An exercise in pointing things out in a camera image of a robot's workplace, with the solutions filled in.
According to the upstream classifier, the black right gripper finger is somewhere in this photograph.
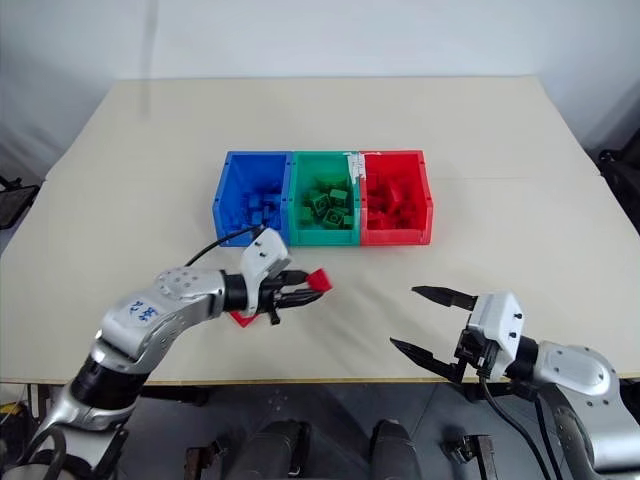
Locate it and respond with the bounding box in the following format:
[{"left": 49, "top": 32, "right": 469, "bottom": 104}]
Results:
[
  {"left": 410, "top": 285, "right": 481, "bottom": 315},
  {"left": 389, "top": 337, "right": 469, "bottom": 385}
]

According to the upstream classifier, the black equipment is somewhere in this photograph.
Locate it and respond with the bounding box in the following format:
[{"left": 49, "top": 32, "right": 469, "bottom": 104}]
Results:
[{"left": 596, "top": 143, "right": 640, "bottom": 232}]

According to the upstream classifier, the flat red block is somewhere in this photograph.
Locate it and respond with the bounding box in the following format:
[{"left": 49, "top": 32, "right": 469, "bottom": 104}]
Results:
[{"left": 229, "top": 309, "right": 269, "bottom": 329}]

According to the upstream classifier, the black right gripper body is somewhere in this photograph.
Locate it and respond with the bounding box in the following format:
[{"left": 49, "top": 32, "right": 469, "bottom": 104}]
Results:
[{"left": 453, "top": 326, "right": 500, "bottom": 384}]

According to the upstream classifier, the dark metal bracket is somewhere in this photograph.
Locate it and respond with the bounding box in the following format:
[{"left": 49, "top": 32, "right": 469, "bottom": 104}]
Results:
[
  {"left": 441, "top": 433, "right": 497, "bottom": 480},
  {"left": 184, "top": 438, "right": 232, "bottom": 480}
]

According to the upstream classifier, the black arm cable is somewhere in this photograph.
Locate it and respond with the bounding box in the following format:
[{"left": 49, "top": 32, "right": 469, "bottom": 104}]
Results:
[
  {"left": 183, "top": 224, "right": 267, "bottom": 269},
  {"left": 477, "top": 373, "right": 569, "bottom": 480}
]

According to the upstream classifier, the blue plastic bin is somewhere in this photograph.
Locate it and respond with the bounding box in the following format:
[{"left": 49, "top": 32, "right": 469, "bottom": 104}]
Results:
[{"left": 211, "top": 150, "right": 294, "bottom": 248}]

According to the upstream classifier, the black chair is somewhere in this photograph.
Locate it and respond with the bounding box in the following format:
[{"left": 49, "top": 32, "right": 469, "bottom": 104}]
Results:
[{"left": 0, "top": 175, "right": 42, "bottom": 232}]

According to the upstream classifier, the white paper label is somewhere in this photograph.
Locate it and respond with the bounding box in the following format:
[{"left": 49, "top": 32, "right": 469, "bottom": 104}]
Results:
[{"left": 343, "top": 151, "right": 368, "bottom": 183}]

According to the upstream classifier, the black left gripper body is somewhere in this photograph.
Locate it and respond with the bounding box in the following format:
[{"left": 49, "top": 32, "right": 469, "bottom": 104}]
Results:
[{"left": 257, "top": 273, "right": 290, "bottom": 327}]

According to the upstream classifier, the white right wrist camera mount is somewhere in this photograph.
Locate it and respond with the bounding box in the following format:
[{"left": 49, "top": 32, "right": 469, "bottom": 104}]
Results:
[{"left": 466, "top": 291, "right": 526, "bottom": 380}]

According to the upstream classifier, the green plastic bin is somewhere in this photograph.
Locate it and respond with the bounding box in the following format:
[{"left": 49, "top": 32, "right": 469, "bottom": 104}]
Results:
[{"left": 287, "top": 150, "right": 363, "bottom": 248}]

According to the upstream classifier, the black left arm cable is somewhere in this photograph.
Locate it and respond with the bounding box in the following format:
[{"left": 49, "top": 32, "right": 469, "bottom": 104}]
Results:
[{"left": 183, "top": 224, "right": 267, "bottom": 269}]

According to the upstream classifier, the grey vertical pole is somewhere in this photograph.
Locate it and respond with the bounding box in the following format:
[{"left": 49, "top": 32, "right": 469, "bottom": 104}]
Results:
[{"left": 141, "top": 0, "right": 154, "bottom": 117}]

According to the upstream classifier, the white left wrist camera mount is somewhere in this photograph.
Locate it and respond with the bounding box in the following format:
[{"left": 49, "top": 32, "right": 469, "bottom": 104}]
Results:
[{"left": 239, "top": 228, "right": 293, "bottom": 317}]

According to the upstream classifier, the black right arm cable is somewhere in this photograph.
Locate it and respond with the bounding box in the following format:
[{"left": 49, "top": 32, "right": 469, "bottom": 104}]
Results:
[{"left": 477, "top": 373, "right": 569, "bottom": 480}]

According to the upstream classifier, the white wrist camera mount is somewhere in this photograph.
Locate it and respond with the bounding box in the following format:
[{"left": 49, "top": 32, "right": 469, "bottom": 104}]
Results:
[
  {"left": 239, "top": 228, "right": 293, "bottom": 317},
  {"left": 466, "top": 291, "right": 526, "bottom": 380}
]

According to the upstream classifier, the red plastic bin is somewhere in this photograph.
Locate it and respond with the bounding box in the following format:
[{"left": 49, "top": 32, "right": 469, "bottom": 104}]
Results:
[{"left": 358, "top": 148, "right": 433, "bottom": 248}]

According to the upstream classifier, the dark rounded shape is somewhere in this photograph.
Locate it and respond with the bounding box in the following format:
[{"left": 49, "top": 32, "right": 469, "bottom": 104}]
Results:
[
  {"left": 369, "top": 418, "right": 422, "bottom": 480},
  {"left": 231, "top": 419, "right": 314, "bottom": 480}
]

